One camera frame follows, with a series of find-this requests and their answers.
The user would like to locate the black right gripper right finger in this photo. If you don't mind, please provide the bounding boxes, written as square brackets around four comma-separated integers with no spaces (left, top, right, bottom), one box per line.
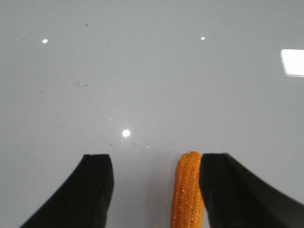
[199,153,304,228]

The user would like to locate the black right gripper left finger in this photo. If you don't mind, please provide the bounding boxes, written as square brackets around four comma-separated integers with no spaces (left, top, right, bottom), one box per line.
[22,154,114,228]

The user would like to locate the orange toy corn cob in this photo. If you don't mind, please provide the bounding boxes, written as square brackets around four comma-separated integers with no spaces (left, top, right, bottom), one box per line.
[170,151,204,228]

